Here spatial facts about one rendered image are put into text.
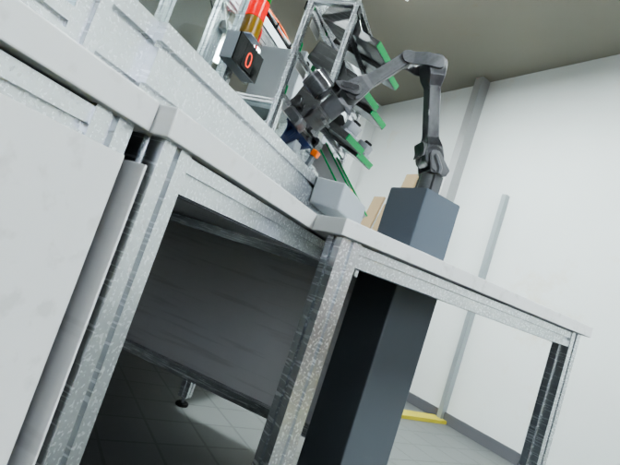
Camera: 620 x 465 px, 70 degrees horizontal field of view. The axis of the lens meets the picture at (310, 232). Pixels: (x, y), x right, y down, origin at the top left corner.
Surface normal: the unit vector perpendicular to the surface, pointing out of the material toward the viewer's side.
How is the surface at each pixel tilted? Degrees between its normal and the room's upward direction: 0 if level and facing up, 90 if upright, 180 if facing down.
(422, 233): 90
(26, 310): 90
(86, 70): 90
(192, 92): 90
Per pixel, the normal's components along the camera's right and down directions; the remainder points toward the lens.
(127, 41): 0.89, 0.26
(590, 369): -0.79, -0.32
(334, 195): -0.32, -0.19
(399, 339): 0.53, 0.10
